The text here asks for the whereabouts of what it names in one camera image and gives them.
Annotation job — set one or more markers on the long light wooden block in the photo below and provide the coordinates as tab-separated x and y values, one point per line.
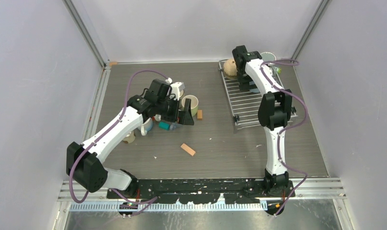
188	149

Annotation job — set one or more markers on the small grey blue mug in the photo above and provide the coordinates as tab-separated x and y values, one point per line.
174	126

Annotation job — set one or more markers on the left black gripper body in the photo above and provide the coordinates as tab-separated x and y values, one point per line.
169	106

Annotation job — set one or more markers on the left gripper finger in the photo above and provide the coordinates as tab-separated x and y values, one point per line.
185	116
172	118

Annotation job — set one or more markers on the white fluted bowl cup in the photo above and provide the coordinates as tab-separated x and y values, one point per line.
181	94

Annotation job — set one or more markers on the light green mug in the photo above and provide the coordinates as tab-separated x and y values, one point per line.
194	103

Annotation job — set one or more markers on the wire dish rack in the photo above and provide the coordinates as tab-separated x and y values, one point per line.
244	105

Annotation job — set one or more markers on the grey patterned mug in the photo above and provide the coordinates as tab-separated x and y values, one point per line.
268	58

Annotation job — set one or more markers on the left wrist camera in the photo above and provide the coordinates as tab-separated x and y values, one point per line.
175	88

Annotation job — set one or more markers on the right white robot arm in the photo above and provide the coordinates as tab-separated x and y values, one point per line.
274	113

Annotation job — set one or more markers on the teal block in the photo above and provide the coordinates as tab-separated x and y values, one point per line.
164	125

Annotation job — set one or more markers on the blue white gradient mug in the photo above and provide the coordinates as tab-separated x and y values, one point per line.
146	127

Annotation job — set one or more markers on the small brown wooden block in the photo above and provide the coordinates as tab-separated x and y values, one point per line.
199	114

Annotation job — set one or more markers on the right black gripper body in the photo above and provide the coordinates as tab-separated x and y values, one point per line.
244	80

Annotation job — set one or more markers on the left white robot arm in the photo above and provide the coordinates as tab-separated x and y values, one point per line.
84	162

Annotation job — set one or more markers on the beige brown cup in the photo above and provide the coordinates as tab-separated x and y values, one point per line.
129	138

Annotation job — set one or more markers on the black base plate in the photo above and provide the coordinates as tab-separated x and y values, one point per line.
202	191

